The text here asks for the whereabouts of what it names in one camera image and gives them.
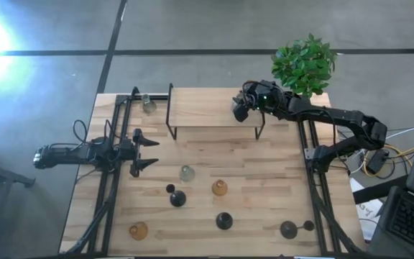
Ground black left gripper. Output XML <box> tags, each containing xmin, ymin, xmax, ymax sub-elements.
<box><xmin>119</xmin><ymin>127</ymin><xmax>160</xmax><ymax>178</ymax></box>

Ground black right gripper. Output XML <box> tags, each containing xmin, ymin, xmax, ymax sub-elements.
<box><xmin>233</xmin><ymin>81</ymin><xmax>288</xmax><ymax>123</ymax></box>

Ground clear ribbed glass candle holder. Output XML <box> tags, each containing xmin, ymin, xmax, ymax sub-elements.
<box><xmin>141</xmin><ymin>94</ymin><xmax>157</xmax><ymax>114</ymax></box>
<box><xmin>179</xmin><ymin>164</ymin><xmax>196</xmax><ymax>183</ymax></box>
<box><xmin>231</xmin><ymin>94</ymin><xmax>247</xmax><ymax>111</ymax></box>

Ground amber ribbed glass candle holder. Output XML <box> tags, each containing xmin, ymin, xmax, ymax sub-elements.
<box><xmin>211</xmin><ymin>179</ymin><xmax>229</xmax><ymax>197</ymax></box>
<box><xmin>128</xmin><ymin>221</ymin><xmax>150</xmax><ymax>242</ymax></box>

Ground green leafy plant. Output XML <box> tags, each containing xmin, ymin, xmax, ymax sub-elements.
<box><xmin>270</xmin><ymin>32</ymin><xmax>338</xmax><ymax>99</ymax></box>

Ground black power adapter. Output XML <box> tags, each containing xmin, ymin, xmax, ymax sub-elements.
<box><xmin>367</xmin><ymin>149</ymin><xmax>390</xmax><ymax>176</ymax></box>

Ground white paper sheet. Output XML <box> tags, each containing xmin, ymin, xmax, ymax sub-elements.
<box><xmin>349</xmin><ymin>177</ymin><xmax>385</xmax><ymax>242</ymax></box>

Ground black aluminium frame rails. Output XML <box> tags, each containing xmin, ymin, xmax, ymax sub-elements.
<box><xmin>65</xmin><ymin>86</ymin><xmax>170</xmax><ymax>255</ymax></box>
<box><xmin>298</xmin><ymin>118</ymin><xmax>366</xmax><ymax>255</ymax></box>

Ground black cable loop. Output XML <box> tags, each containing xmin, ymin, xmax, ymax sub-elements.
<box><xmin>71</xmin><ymin>119</ymin><xmax>90</xmax><ymax>145</ymax></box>

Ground grey metal bracket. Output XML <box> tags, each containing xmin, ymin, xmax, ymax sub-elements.
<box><xmin>303</xmin><ymin>146</ymin><xmax>318</xmax><ymax>162</ymax></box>

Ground white cable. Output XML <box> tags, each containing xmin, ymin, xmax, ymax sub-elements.
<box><xmin>385</xmin><ymin>124</ymin><xmax>414</xmax><ymax>140</ymax></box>

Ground yellow cable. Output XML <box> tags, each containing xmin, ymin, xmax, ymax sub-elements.
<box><xmin>363</xmin><ymin>145</ymin><xmax>414</xmax><ymax>178</ymax></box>

